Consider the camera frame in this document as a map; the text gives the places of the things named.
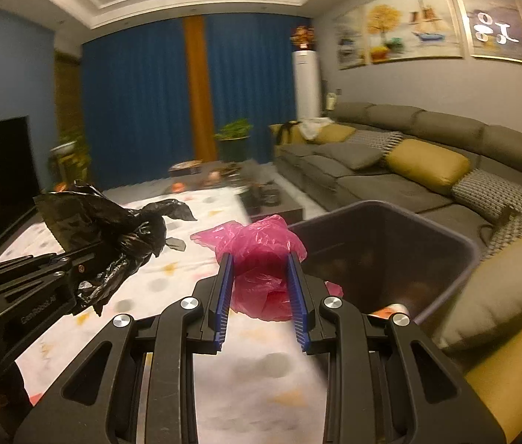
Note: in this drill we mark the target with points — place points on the black plastic bag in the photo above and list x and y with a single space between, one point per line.
103 226

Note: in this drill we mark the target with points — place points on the white cloth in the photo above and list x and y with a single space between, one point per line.
316 128

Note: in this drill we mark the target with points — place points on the ashtray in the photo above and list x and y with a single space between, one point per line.
270 195

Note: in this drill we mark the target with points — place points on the potted plant in dark pot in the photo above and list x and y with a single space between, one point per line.
234 141

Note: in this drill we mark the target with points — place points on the wide blue curtain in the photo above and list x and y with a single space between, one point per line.
136 101

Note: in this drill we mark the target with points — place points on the flat grey pillow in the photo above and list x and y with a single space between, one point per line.
348 155

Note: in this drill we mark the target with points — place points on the tree and ship painting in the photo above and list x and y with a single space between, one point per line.
413 21

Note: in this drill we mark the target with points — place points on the flat printed box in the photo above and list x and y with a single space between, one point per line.
187 168

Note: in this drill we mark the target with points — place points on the white standing air conditioner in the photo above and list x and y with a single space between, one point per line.
307 85

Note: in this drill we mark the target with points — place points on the large yellow pillow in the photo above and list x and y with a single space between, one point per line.
427 164

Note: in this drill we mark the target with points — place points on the orange curtain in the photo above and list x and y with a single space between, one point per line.
199 88

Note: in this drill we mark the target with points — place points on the black television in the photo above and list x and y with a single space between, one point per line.
6 166

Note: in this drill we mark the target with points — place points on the white bag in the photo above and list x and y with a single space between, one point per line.
332 102

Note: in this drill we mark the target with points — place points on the dark grey plastic bin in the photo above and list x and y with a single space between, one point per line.
404 249

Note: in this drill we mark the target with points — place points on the black cloth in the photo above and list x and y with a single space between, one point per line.
287 134

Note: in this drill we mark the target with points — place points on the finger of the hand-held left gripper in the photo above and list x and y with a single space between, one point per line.
39 284
25 266

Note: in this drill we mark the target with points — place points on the dark grey coffee table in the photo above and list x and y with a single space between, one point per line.
284 208

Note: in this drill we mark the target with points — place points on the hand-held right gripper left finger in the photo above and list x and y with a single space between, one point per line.
221 305

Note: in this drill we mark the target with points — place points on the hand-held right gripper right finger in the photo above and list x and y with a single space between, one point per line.
300 305

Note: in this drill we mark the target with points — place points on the magenta plastic bag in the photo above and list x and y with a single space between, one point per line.
261 259

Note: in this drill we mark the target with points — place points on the small landscape painting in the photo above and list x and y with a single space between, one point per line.
351 39

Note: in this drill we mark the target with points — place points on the grey sectional sofa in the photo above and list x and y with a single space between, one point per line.
381 189

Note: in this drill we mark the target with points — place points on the white patterned tablecloth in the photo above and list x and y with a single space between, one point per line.
251 379

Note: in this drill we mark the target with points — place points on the black white patterned pillow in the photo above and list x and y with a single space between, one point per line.
501 192
520 231
376 141

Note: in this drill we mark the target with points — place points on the narrow blue curtain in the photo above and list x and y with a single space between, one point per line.
256 74

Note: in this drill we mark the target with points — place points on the purple framed painting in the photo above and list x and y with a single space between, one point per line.
494 18

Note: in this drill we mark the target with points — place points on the small orange figurine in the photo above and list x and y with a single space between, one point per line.
178 186

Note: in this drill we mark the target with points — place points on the large grey pillow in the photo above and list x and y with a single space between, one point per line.
496 296

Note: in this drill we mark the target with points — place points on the potted plant on gold stand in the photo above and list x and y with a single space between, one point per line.
73 152

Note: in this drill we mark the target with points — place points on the red gold flower ornament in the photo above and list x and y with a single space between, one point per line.
301 38

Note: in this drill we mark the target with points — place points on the small yellow pillow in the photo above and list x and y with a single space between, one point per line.
335 134

